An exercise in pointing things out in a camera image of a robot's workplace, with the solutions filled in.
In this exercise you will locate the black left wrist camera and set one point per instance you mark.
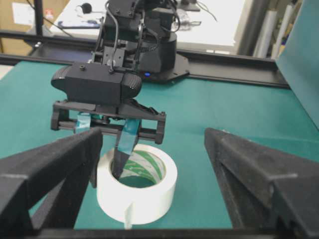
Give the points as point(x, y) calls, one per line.
point(93, 83)

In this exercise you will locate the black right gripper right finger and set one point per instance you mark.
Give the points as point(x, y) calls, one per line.
point(264, 187)

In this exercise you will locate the green upright backdrop board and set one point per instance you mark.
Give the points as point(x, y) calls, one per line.
point(299, 61)

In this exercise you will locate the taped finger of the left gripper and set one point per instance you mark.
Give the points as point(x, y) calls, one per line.
point(126, 141)
point(83, 122)

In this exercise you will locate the black aluminium frame rail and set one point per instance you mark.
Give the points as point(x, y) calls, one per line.
point(202, 65)

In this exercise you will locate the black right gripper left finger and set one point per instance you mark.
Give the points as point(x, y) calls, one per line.
point(44, 187)

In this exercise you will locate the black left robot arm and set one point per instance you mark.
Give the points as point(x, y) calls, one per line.
point(135, 40)

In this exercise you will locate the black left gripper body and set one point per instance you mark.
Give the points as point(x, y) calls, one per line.
point(102, 116)

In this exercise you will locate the cardboard box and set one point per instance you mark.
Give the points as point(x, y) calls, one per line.
point(18, 15)

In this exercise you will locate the green table cloth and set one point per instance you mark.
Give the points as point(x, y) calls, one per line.
point(269, 116)

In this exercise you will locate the white duct tape roll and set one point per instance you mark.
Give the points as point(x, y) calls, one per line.
point(131, 205)

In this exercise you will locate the white side table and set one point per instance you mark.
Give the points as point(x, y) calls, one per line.
point(219, 25)

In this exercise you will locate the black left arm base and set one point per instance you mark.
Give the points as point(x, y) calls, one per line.
point(163, 64)

